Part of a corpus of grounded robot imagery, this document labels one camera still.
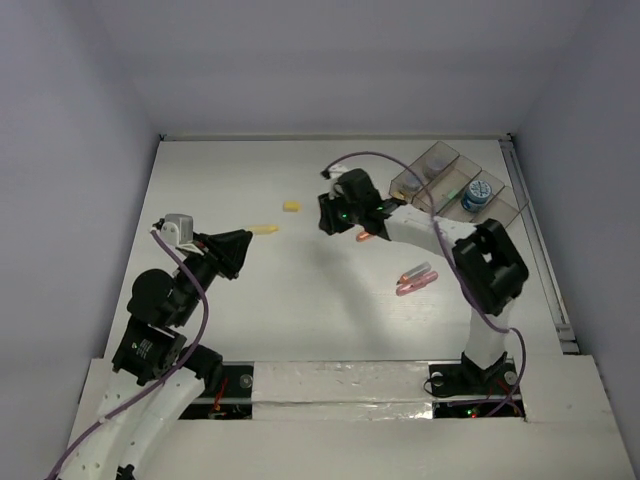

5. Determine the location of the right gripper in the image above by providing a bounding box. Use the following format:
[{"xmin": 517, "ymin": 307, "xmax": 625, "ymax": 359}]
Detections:
[{"xmin": 318, "ymin": 187, "xmax": 364, "ymax": 236}]

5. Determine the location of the yellow highlighter body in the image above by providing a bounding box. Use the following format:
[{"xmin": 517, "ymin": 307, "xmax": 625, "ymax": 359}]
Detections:
[{"xmin": 248, "ymin": 224, "xmax": 280, "ymax": 235}]

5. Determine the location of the yellow marker cap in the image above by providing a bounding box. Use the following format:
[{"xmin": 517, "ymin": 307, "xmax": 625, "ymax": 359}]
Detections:
[{"xmin": 282, "ymin": 201, "xmax": 301, "ymax": 213}]

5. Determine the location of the paperclip jar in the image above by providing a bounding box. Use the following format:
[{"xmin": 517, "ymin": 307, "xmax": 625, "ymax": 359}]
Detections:
[
  {"xmin": 423, "ymin": 156, "xmax": 450, "ymax": 180},
  {"xmin": 403, "ymin": 172, "xmax": 423, "ymax": 195}
]

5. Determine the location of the blue lid pin jar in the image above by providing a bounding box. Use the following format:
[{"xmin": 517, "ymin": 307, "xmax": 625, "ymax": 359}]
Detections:
[{"xmin": 461, "ymin": 179, "xmax": 493, "ymax": 212}]

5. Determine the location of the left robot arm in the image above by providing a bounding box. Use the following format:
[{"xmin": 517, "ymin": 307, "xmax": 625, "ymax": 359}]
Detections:
[{"xmin": 48, "ymin": 217, "xmax": 253, "ymax": 479}]

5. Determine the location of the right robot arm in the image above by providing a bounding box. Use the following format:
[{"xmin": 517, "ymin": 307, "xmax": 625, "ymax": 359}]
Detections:
[{"xmin": 318, "ymin": 168, "xmax": 529, "ymax": 392}]

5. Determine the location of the grey orange highlighter pen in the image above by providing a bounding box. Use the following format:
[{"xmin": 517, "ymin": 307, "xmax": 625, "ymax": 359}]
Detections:
[{"xmin": 397, "ymin": 262, "xmax": 431, "ymax": 284}]

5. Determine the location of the pink highlighter pen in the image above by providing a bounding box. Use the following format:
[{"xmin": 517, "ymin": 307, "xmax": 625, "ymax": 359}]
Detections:
[{"xmin": 395, "ymin": 271, "xmax": 439, "ymax": 297}]

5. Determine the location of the clear compartment organizer tray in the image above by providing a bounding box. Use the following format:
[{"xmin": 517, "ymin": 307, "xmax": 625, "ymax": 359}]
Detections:
[{"xmin": 387, "ymin": 140, "xmax": 528, "ymax": 242}]

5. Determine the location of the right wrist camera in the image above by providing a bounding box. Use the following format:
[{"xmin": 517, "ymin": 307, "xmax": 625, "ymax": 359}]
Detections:
[{"xmin": 321, "ymin": 163, "xmax": 349, "ymax": 198}]

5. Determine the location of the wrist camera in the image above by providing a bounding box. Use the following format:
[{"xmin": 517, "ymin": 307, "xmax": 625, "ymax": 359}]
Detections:
[
  {"xmin": 321, "ymin": 163, "xmax": 349, "ymax": 198},
  {"xmin": 152, "ymin": 213, "xmax": 194, "ymax": 251}
]

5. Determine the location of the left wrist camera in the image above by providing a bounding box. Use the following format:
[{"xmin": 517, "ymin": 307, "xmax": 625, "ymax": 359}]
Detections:
[{"xmin": 152, "ymin": 213, "xmax": 194, "ymax": 251}]

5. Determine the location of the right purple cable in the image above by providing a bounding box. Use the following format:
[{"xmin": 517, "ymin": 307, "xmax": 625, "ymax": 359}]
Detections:
[{"xmin": 322, "ymin": 151, "xmax": 526, "ymax": 419}]

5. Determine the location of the purple cable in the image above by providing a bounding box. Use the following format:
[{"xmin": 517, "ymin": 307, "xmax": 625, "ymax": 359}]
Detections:
[
  {"xmin": 322, "ymin": 151, "xmax": 526, "ymax": 419},
  {"xmin": 44, "ymin": 232, "xmax": 210, "ymax": 480}
]

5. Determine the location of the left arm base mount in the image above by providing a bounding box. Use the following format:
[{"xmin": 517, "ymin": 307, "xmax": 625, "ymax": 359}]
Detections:
[{"xmin": 179, "ymin": 362, "xmax": 254, "ymax": 420}]

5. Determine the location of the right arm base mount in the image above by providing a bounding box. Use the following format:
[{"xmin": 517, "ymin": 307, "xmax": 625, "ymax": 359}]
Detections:
[{"xmin": 423, "ymin": 362, "xmax": 526, "ymax": 419}]

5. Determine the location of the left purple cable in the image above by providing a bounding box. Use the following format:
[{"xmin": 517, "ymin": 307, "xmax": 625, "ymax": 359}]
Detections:
[{"xmin": 44, "ymin": 232, "xmax": 210, "ymax": 480}]

